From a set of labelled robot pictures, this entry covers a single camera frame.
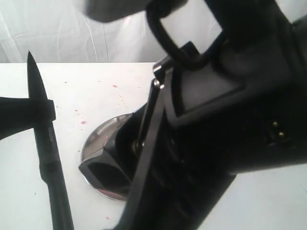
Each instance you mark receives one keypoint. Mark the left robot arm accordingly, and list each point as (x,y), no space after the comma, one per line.
(250,29)

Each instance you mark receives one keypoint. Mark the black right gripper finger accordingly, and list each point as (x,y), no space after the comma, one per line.
(20,114)

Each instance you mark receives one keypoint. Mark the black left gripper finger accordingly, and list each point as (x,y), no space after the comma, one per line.
(112,169)

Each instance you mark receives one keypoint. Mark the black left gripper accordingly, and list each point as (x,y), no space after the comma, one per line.
(181,151)

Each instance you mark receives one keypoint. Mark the black knife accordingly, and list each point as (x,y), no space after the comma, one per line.
(48,152)

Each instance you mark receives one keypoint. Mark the white backdrop curtain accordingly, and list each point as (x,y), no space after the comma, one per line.
(54,31)

